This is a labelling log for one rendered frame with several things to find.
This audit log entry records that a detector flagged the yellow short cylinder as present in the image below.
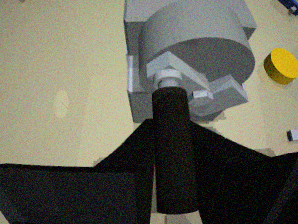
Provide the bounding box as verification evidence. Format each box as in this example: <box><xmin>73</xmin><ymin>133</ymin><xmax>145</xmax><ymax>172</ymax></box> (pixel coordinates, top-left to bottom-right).
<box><xmin>263</xmin><ymin>48</ymin><xmax>298</xmax><ymax>85</ymax></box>

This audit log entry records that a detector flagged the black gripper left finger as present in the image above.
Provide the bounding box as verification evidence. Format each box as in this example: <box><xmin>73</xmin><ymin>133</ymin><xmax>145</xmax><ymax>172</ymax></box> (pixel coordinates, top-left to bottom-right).
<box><xmin>0</xmin><ymin>119</ymin><xmax>154</xmax><ymax>224</ymax></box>

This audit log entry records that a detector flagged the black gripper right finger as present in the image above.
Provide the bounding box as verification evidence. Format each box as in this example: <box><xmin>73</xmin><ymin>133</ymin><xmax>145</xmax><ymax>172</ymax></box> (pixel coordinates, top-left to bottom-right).
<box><xmin>190</xmin><ymin>121</ymin><xmax>298</xmax><ymax>224</ymax></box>

